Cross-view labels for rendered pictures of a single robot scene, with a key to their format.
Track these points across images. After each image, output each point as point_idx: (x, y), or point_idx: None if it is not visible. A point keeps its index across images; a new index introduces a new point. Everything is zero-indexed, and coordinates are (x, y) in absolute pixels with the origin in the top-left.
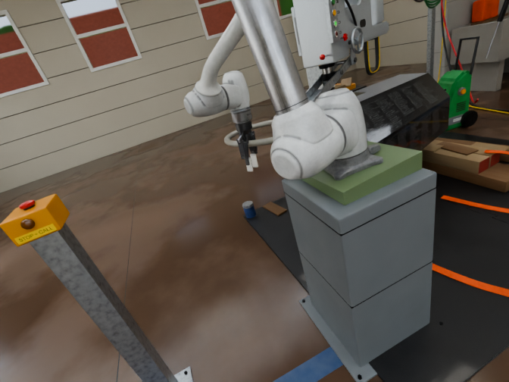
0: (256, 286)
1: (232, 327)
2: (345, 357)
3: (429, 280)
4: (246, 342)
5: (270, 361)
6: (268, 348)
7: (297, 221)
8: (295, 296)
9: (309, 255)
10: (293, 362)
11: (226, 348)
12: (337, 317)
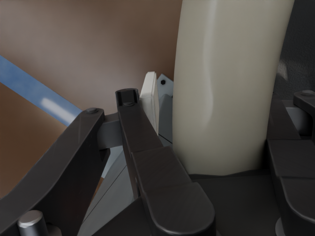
0: None
1: None
2: (111, 153)
3: None
4: (70, 28)
5: (66, 76)
6: (79, 64)
7: (113, 208)
8: (168, 62)
9: (119, 178)
10: (80, 102)
11: (48, 4)
12: (112, 171)
